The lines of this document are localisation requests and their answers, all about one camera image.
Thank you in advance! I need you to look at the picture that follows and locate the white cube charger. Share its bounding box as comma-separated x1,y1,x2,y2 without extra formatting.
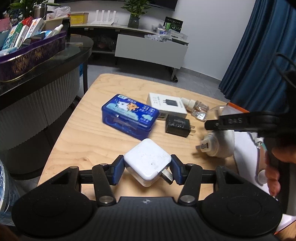
123,138,174,187

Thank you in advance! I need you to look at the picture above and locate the white heater with liquid bottle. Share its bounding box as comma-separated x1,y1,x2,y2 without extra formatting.
196,105,235,158

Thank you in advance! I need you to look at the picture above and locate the brown tube white cap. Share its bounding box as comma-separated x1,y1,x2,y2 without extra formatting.
255,141,267,186

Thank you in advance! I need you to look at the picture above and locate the right hand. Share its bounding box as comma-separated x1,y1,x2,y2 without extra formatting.
265,146,295,196

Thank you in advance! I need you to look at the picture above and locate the orange white cardboard box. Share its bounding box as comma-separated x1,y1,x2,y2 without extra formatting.
223,102,295,233

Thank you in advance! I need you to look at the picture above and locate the blue curtain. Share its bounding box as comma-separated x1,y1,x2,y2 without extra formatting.
219,1,295,113

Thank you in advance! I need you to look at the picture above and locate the blue tin box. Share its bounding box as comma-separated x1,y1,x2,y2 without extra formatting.
101,94,159,140

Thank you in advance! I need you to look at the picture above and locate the clear repellent liquid bottle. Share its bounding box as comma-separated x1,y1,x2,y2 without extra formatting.
181,97,209,122

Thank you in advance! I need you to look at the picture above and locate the white charger packaging box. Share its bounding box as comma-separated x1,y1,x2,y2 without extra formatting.
147,92,187,120

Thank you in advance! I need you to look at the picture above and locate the round black glass table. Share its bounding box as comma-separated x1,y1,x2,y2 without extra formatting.
1,35,93,180

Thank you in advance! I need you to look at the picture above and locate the blue trash bin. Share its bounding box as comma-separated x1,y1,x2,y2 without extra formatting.
0,162,20,226

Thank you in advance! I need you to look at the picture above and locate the white tv cabinet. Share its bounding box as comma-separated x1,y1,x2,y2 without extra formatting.
71,23,189,82

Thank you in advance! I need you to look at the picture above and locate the purple oval tray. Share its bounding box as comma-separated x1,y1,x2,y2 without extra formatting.
0,31,67,82

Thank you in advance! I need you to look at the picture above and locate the black green display box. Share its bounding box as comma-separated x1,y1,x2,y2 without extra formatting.
163,16,183,33

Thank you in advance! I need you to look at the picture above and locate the white wifi router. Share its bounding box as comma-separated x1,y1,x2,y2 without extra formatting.
91,10,116,26

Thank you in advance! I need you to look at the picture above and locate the yellow box on cabinet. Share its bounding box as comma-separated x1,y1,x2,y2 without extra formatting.
70,13,89,25

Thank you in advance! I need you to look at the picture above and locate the potted plant on cabinet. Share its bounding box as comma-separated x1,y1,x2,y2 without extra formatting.
121,0,151,29

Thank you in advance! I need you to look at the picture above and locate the white plastic bag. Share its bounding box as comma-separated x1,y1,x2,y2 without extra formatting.
46,6,71,20

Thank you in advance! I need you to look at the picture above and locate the steel thermos cup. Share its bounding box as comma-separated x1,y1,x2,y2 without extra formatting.
32,3,48,20

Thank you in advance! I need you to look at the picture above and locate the potted plant on table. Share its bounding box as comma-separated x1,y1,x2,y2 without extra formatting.
8,0,60,14

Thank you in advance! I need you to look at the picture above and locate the black wall charger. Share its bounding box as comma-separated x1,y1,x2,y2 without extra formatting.
165,115,196,138

